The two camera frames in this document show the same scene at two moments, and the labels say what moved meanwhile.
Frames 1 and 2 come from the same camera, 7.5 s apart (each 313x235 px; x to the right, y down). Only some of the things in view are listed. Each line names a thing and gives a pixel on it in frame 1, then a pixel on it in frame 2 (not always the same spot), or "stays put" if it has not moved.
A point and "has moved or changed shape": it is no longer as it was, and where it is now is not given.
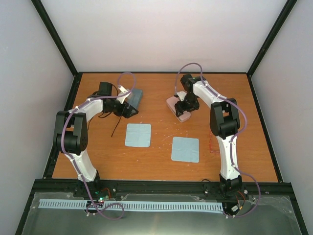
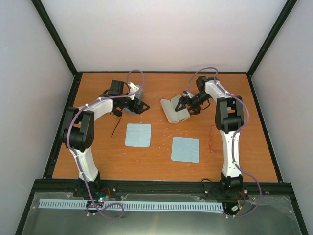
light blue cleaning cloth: [138, 135] stays put
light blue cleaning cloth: [185, 149] stays put
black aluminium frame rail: [105, 187] stays put
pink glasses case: [171, 101] has moved or changed shape
